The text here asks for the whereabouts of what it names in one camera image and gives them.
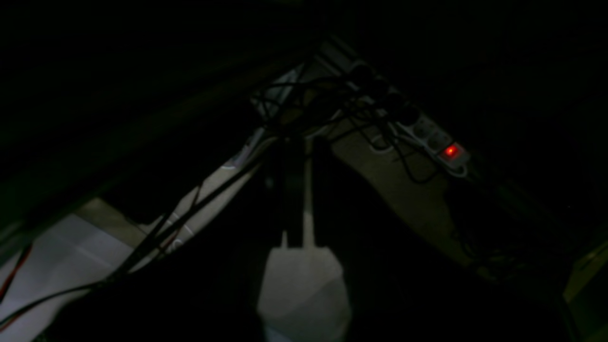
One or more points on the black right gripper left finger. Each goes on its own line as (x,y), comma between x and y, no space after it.
(282,171)

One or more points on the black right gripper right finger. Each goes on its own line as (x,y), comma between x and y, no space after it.
(336,213)

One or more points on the white power strip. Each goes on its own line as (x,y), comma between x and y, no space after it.
(405,121)

